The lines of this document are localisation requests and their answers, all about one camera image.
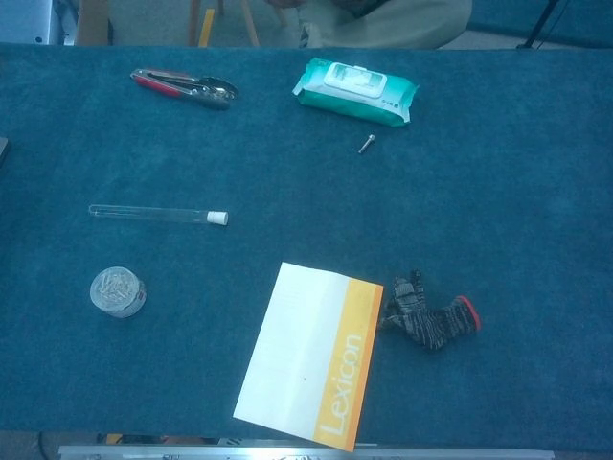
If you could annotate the white yellow Lexicon book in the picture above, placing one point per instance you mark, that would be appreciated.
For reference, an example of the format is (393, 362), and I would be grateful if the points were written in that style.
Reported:
(306, 354)

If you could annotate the black tripod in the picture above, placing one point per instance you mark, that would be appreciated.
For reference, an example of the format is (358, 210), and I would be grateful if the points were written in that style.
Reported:
(538, 26)

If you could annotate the green wet wipes pack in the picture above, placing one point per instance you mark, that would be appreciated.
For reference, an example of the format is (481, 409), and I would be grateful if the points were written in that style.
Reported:
(354, 96)

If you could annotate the round clear pin container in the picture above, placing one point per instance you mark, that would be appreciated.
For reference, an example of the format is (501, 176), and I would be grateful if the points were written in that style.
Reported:
(117, 292)

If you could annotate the teal felt table cover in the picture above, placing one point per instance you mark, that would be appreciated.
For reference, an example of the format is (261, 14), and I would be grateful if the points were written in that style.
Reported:
(479, 239)

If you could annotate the aluminium profile rail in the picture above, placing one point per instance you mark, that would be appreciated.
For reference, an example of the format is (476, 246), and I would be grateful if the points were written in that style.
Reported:
(143, 451)

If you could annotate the brown cardboard box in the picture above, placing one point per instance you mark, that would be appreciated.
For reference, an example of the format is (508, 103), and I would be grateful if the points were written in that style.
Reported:
(93, 24)

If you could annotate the white plastic cap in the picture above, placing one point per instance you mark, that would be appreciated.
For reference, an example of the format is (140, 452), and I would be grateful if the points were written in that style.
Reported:
(219, 217)

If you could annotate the silver metal cabinet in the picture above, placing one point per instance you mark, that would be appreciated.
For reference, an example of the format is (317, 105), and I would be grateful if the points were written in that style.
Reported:
(24, 19)

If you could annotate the small metal bolt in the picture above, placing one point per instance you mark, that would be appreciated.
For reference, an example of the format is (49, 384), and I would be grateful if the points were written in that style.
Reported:
(366, 144)

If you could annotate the clear glass test tube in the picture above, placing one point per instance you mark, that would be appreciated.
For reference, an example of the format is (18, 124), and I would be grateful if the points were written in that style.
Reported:
(143, 213)

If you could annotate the yellow floor tape strip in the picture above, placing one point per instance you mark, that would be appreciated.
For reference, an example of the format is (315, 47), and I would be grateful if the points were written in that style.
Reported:
(207, 29)

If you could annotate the seated person in khaki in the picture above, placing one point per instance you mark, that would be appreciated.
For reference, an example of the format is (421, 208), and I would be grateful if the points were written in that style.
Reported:
(383, 29)

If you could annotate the wooden stool legs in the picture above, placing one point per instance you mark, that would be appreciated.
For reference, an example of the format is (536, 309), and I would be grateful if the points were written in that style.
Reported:
(249, 24)

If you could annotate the grey knit work glove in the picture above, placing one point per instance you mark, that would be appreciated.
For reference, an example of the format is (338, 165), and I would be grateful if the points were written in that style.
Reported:
(431, 321)

